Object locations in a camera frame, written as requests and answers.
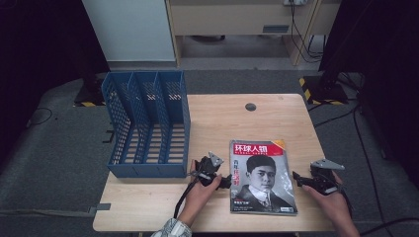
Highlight person's left hand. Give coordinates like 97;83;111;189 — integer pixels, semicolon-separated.
180;160;223;220

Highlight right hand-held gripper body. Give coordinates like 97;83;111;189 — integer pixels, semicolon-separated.
308;158;346;197

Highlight light wooden desk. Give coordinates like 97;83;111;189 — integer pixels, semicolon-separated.
164;0;342;68

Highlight blue plastic file rack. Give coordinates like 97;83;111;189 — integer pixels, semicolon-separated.
101;69;192;179

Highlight hazard-striped stand base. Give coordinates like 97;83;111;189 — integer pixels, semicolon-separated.
298;75;350;107
72;77;108;109

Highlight long black floor cable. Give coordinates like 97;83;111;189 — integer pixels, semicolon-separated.
353;104;387;230

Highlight black hanging cables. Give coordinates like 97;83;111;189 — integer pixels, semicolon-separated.
289;3;326;64

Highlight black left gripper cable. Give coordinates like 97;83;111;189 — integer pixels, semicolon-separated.
173;171;203;219

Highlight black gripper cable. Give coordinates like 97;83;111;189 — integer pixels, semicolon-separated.
173;171;203;219
339;187;354;219

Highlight thin black floor cable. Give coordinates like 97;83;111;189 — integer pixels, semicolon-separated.
26;107;53;128

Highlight magazine with portrait cover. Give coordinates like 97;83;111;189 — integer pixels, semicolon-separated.
228;138;299;216

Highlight person's right hand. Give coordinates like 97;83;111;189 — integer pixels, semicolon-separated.
301;171;353;225

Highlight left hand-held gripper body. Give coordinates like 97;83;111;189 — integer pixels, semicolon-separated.
194;151;225;188

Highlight thick black floor cable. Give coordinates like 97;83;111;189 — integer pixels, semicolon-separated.
360;216;419;237

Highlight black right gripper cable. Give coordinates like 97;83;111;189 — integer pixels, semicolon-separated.
339;187;354;219

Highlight white cabinet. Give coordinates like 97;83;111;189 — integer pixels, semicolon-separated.
81;0;177;63

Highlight black tape piece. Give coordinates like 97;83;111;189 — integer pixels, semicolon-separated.
101;129;116;144

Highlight grey tape strip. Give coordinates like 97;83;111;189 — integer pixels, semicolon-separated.
88;202;113;214

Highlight black curtain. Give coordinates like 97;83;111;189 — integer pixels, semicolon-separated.
318;0;419;181
0;0;111;166

